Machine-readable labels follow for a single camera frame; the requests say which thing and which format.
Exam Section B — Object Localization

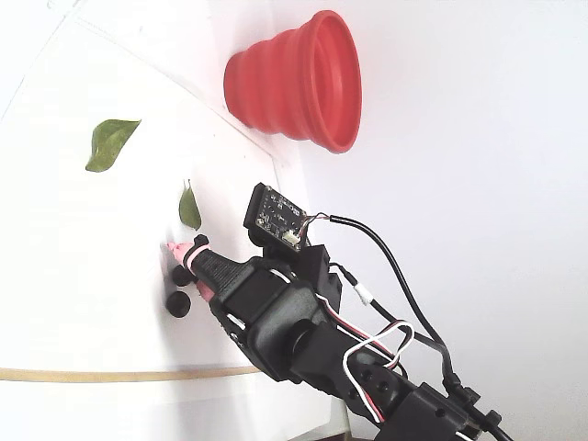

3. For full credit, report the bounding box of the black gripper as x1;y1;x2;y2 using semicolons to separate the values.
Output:
165;234;339;382

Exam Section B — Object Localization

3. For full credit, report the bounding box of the dark blue blueberry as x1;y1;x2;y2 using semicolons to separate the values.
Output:
172;265;197;287
164;291;192;319

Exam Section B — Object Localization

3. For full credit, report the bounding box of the red collapsible silicone cup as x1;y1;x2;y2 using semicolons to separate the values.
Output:
223;9;363;155

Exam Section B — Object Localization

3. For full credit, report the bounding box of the green leaf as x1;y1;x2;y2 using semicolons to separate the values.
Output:
178;178;202;232
85;119;142;174

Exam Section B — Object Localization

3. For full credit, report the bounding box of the white board panel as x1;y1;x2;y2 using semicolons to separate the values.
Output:
0;17;336;441

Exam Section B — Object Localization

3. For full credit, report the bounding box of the thin wooden strip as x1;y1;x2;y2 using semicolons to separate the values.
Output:
0;366;261;383

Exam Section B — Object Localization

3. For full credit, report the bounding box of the black camera module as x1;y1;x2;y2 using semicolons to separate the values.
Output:
243;182;309;253

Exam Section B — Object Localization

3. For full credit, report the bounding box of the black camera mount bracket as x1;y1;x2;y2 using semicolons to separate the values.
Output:
247;229;344;313

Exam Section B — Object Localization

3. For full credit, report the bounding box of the white red black servo wire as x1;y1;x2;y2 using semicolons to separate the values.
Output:
268;268;414;424

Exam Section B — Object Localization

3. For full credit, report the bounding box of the black cable with white connector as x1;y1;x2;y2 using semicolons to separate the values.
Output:
330;264;454;382

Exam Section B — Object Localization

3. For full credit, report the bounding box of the thick black cable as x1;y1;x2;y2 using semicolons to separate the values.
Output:
302;213;465;396

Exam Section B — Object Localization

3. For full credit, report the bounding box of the black cable clip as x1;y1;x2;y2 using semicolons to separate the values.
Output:
447;374;504;431

